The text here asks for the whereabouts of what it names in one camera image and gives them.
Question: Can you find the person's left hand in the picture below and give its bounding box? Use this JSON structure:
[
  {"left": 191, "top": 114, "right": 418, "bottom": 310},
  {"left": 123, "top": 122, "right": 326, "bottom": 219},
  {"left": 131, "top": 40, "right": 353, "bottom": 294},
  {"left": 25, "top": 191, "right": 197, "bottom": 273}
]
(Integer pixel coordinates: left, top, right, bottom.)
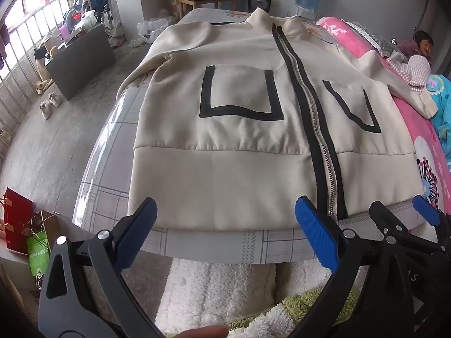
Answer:
[{"left": 168, "top": 325, "right": 230, "bottom": 338}]

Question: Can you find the pink white checkered cloth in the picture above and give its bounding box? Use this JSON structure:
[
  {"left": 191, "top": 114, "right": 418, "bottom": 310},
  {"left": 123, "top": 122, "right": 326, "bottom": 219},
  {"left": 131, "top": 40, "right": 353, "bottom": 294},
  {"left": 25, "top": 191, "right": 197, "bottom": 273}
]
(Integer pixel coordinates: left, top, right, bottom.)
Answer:
[{"left": 388, "top": 54, "right": 432, "bottom": 94}]

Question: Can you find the bed with floral plaid sheet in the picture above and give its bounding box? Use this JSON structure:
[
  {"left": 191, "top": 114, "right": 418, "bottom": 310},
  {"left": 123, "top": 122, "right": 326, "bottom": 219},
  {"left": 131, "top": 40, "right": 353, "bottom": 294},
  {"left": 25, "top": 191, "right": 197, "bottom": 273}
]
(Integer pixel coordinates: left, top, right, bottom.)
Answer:
[{"left": 72, "top": 7, "right": 441, "bottom": 264}]

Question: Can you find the red gift bag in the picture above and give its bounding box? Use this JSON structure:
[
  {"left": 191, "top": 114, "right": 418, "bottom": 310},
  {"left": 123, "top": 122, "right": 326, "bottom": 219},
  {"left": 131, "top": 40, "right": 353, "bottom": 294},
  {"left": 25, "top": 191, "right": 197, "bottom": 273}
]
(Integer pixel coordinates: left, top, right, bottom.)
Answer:
[{"left": 2, "top": 187, "right": 34, "bottom": 254}]

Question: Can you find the cream jacket with black trim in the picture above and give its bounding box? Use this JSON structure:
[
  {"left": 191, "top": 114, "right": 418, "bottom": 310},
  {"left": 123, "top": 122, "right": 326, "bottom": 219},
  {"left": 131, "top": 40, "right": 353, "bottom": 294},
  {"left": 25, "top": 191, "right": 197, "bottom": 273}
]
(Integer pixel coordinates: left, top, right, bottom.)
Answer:
[{"left": 121, "top": 7, "right": 439, "bottom": 231}]

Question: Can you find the white plastic bag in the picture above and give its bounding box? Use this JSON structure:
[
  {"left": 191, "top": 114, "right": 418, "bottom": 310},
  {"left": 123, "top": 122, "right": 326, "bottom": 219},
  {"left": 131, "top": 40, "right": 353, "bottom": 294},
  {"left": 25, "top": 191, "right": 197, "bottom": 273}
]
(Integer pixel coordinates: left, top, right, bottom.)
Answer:
[{"left": 137, "top": 17, "right": 170, "bottom": 43}]

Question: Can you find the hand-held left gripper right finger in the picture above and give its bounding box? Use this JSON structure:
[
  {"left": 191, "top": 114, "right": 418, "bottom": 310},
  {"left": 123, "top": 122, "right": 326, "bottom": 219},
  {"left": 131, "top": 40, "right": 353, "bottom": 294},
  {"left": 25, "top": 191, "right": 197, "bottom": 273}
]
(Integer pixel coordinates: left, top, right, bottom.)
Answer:
[{"left": 295, "top": 196, "right": 414, "bottom": 338}]

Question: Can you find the pile of clothes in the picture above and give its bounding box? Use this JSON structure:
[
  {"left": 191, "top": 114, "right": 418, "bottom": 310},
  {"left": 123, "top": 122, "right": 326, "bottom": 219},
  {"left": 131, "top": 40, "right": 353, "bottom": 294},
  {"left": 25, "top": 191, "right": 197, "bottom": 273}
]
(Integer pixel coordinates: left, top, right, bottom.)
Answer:
[{"left": 60, "top": 0, "right": 106, "bottom": 41}]

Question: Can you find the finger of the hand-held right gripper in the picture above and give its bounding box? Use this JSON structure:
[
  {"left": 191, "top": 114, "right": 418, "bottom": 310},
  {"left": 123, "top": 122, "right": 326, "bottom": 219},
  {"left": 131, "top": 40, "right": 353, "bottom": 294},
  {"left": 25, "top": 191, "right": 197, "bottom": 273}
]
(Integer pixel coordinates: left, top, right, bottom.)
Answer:
[
  {"left": 369, "top": 200, "right": 402, "bottom": 240},
  {"left": 412, "top": 194, "right": 451, "bottom": 252}
]

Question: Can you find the green shopping bag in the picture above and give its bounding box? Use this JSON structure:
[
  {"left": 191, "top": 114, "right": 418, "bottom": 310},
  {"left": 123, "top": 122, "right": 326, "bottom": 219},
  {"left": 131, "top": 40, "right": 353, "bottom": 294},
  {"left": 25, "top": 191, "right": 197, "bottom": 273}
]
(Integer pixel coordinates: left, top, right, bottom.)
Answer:
[{"left": 26, "top": 230, "right": 52, "bottom": 277}]

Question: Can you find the black round fan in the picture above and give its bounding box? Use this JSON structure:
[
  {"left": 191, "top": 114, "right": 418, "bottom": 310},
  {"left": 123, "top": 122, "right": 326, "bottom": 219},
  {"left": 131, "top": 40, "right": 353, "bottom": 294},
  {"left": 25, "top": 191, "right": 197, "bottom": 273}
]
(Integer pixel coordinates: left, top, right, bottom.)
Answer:
[{"left": 247, "top": 0, "right": 272, "bottom": 13}]

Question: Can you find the pink floral blanket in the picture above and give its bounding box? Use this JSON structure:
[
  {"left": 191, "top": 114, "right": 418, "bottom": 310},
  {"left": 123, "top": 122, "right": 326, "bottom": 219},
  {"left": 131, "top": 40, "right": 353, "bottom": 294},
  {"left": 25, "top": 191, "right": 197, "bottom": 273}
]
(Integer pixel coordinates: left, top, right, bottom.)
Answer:
[{"left": 315, "top": 16, "right": 451, "bottom": 219}]

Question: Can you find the metal window railing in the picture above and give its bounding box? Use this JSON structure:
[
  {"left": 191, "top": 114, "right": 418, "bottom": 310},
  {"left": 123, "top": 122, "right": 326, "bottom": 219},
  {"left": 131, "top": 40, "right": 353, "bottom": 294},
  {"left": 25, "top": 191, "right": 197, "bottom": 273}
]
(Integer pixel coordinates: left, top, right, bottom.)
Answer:
[{"left": 0, "top": 0, "right": 76, "bottom": 148}]

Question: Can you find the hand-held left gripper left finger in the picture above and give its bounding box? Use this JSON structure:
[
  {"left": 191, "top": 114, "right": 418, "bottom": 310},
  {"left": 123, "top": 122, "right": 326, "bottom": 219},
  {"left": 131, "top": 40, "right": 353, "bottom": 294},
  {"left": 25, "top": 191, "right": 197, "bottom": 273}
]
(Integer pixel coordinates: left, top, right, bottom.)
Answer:
[{"left": 38, "top": 197, "right": 166, "bottom": 338}]

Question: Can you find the grey lace-trimmed pillow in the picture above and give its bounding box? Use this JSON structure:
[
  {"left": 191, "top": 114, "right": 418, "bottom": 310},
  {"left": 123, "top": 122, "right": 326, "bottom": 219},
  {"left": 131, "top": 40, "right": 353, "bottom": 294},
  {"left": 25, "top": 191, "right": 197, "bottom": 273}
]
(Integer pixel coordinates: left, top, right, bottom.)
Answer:
[{"left": 343, "top": 19, "right": 400, "bottom": 57}]

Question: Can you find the blue cartoon quilt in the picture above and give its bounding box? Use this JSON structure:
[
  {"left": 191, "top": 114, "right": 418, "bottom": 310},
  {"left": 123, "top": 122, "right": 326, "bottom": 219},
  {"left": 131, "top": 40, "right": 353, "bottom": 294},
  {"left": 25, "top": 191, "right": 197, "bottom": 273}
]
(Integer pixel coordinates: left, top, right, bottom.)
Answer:
[{"left": 426, "top": 74, "right": 451, "bottom": 148}]

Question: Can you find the white and green fleece garment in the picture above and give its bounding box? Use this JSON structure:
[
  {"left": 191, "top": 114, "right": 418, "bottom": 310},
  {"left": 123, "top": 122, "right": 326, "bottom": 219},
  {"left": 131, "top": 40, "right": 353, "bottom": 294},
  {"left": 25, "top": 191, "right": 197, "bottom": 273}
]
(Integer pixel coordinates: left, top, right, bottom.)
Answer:
[{"left": 157, "top": 259, "right": 356, "bottom": 338}]

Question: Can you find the wheelchair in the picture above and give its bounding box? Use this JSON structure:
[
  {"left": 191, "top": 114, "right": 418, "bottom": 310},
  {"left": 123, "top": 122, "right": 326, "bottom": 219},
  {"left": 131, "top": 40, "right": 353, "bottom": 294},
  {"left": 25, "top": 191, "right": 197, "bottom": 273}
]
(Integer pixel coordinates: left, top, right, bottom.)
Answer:
[{"left": 93, "top": 0, "right": 117, "bottom": 32}]

